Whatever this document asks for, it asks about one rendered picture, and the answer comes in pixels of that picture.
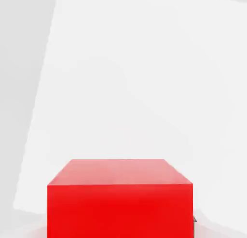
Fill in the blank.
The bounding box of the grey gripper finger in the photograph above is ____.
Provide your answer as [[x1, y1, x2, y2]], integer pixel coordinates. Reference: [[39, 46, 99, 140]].
[[192, 215, 198, 238]]

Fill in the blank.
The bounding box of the small red cube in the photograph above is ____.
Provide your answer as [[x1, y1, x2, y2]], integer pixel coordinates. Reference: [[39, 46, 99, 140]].
[[47, 158, 194, 238]]

